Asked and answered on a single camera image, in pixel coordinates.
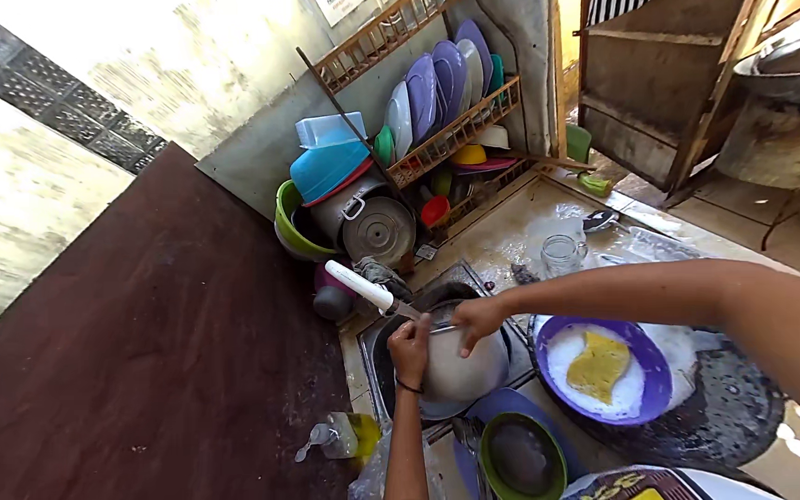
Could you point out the dark wet cloth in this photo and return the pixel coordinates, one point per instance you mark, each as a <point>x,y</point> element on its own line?
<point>384,274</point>

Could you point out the clear plastic container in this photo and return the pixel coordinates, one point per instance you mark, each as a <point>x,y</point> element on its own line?
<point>660,244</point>

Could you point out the purple plastic basin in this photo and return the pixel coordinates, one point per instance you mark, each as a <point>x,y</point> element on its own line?
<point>657,396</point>

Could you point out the round metal pot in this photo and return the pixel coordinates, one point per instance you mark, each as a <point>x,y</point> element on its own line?
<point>462,375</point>

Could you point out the metal sink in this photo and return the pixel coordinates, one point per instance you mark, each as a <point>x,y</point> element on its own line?
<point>379,351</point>

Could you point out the metal spoons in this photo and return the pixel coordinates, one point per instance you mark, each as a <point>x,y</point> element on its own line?
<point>469,437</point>

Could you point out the grey board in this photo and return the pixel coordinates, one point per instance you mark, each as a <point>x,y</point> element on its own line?
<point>261,146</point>

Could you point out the turquoise plastic basin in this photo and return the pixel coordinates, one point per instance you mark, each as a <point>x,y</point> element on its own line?
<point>323,170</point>

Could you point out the yellow sponge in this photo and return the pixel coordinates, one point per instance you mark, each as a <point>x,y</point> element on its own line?
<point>598,368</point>

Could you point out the translucent plastic box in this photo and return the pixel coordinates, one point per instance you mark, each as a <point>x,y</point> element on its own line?
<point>330,130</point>

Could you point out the person's left forearm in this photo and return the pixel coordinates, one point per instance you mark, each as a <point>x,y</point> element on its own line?
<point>405,444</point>

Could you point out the black round tray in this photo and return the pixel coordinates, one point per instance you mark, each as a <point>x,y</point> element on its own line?
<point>726,416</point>

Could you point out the black white striped cloth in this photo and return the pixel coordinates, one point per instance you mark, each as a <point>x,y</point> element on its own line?
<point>612,10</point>

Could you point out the person's right hand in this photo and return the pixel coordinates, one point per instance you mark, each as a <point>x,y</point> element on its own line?
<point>487,319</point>

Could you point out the round aluminium lid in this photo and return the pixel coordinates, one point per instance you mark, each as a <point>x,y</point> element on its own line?
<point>380,229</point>

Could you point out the white pipe faucet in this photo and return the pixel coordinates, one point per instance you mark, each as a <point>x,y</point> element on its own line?
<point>362,285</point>

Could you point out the row of plates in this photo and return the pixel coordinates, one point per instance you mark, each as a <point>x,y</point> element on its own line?
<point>435,90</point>

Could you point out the large aluminium pot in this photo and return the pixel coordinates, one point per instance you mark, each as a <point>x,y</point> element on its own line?
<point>330,212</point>

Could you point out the person's right forearm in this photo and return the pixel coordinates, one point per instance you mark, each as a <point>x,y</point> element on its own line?
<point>691,298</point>

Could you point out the dark scouring pad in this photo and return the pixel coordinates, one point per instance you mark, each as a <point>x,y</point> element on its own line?
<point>524,273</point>

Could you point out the person's right thumb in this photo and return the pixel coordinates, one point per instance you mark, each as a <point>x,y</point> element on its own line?
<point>468,344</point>

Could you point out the clear plastic bag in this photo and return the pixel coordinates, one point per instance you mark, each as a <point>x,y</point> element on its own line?
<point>372,479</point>

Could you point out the wooden dish rack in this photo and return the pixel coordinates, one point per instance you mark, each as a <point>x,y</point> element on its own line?
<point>461,139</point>

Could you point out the white plastic bowl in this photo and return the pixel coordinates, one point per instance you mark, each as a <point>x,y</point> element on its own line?
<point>494,137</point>

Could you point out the dark red wooden table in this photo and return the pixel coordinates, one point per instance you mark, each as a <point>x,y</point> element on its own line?
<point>150,333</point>

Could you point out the person's right fingers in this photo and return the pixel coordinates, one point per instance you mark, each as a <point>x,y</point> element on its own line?
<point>458,314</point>

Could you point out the red plastic basin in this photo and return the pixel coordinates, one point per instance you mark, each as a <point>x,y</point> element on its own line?
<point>341,187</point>

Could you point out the yellow dish soap bottle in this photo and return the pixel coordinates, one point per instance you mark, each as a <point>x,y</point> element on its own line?
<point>351,436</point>

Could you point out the black ladle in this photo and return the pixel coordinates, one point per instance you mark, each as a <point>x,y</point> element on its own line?
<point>598,220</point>

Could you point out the person's body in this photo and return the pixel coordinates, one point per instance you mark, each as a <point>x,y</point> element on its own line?
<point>705,486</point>

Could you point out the patterned ventilation blocks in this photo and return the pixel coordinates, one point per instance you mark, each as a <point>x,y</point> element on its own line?
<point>46,87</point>

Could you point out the person's left thumb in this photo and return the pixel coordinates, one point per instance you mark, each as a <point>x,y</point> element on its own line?
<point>424,325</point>

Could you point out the pink plastic plate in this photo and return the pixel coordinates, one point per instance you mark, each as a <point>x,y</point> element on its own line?
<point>501,164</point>

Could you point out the lime green basin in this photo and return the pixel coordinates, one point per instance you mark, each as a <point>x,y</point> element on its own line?
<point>285,221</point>

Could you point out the big metal wok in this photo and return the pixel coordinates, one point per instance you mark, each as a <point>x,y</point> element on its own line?
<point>796,69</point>

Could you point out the person's left fingers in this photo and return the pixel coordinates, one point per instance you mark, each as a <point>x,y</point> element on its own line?
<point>400,335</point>

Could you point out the yellow plastic bowl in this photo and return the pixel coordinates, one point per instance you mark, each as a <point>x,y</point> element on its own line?
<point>469,154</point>

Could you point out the white poster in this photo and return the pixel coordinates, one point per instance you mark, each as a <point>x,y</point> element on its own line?
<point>336,7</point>

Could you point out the dark grey round container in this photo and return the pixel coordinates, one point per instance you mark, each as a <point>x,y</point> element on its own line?
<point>333,303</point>

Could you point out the red plastic cup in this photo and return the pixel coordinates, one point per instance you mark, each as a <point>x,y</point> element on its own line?
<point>435,210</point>

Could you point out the person's left hand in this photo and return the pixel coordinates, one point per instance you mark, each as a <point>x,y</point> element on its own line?
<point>410,360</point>

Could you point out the magenta plastic container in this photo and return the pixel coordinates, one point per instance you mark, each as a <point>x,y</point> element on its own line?
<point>328,280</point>

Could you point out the green plastic bowl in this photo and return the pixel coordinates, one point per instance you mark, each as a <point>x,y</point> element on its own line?
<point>384,144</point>

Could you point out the clear glass mug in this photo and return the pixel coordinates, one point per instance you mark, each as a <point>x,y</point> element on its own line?
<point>561,257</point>

